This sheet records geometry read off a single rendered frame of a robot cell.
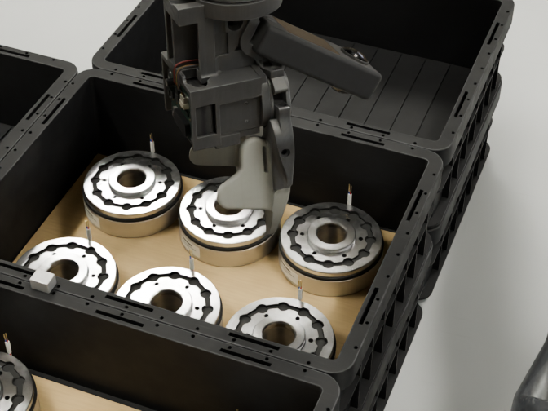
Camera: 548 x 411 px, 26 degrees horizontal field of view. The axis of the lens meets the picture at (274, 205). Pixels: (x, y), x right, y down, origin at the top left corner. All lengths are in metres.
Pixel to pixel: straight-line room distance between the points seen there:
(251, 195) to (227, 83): 0.10
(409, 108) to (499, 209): 0.18
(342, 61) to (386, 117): 0.45
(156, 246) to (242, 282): 0.10
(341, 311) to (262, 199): 0.23
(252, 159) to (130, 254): 0.30
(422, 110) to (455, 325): 0.25
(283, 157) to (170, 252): 0.31
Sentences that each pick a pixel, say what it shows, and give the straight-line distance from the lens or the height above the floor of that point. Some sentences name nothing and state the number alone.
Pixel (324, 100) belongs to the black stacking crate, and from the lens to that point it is 1.39.
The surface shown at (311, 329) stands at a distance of 1.09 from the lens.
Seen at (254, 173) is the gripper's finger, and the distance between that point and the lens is 0.94.
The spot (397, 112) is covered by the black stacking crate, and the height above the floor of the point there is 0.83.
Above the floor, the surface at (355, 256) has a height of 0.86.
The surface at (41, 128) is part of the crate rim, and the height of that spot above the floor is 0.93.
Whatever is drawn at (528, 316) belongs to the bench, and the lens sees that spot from 1.34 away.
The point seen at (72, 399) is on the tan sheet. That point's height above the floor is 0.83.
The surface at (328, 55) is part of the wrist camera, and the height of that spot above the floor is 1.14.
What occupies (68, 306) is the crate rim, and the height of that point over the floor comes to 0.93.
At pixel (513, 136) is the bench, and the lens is 1.57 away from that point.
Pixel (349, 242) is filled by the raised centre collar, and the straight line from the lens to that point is 1.16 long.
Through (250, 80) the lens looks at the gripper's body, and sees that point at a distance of 0.90.
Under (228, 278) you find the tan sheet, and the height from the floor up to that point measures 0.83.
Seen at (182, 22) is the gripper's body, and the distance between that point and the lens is 0.87.
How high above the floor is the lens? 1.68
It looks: 43 degrees down
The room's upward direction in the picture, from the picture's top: straight up
